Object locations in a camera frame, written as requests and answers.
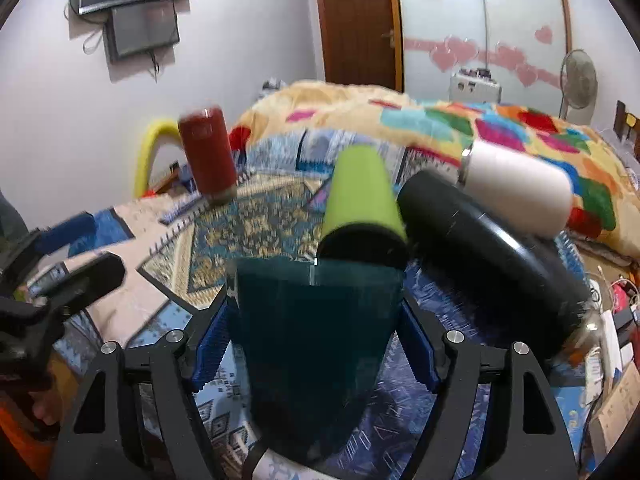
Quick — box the white bottle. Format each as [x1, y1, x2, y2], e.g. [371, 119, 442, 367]
[458, 140, 573, 238]

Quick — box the white sliding wardrobe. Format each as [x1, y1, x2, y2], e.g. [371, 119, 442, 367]
[400, 0, 566, 115]

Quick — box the left hand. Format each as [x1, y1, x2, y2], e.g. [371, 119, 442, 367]
[30, 389, 63, 426]

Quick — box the wooden headboard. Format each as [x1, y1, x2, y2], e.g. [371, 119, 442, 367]
[613, 101, 640, 160]

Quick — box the small black wall monitor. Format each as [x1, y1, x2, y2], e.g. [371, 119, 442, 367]
[105, 0, 180, 63]

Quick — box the grey clothes pile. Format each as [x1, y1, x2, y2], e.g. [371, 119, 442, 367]
[260, 78, 288, 98]

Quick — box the yellow foam tube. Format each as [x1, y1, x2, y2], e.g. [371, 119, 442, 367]
[134, 119, 182, 198]

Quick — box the blue patterned cloth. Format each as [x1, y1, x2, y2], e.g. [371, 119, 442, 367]
[24, 127, 601, 480]

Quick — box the colourful patchwork blanket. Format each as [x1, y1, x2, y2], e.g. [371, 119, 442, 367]
[230, 80, 639, 259]

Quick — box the standing electric fan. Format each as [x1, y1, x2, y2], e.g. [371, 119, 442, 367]
[560, 49, 598, 120]

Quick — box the dark green cup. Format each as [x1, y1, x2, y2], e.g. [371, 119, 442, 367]
[227, 258, 404, 464]

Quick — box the brown wooden door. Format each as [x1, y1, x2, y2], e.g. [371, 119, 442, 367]
[317, 0, 404, 91]

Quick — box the red bottle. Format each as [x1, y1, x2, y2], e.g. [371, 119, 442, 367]
[178, 106, 238, 204]

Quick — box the black thermos bottle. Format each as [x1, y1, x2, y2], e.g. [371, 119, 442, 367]
[397, 170, 601, 365]

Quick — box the white bedside cabinet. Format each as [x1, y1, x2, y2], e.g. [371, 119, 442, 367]
[449, 68, 502, 103]

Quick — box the lime green bottle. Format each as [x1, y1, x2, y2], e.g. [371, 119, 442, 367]
[317, 145, 409, 271]

